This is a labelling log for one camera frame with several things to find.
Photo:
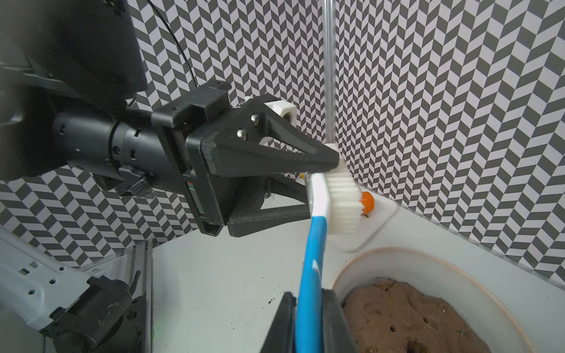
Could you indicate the blue white scrub brush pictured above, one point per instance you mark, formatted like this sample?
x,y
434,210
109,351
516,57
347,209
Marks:
x,y
334,199

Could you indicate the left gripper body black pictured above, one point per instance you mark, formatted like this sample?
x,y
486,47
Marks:
x,y
182,126

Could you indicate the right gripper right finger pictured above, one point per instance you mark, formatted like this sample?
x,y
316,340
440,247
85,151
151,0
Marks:
x,y
336,335

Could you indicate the white ceramic pot with mud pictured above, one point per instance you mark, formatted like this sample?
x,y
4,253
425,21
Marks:
x,y
403,300

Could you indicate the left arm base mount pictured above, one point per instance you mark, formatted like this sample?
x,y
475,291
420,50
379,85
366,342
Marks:
x,y
107,317

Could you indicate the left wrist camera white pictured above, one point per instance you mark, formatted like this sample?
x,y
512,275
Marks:
x,y
284,109

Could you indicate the orange toy fruit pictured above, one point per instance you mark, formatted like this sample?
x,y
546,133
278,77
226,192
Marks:
x,y
368,202

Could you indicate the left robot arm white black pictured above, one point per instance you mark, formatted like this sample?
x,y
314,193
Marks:
x,y
67,71

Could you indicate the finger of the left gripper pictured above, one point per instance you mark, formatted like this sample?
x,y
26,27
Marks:
x,y
248,215
235,146

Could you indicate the white cutting board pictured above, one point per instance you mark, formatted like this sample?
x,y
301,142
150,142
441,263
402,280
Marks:
x,y
368,227

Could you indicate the aluminium front rail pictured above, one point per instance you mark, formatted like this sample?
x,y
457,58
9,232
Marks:
x,y
34,284

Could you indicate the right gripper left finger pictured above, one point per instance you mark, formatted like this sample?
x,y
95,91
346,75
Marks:
x,y
281,335

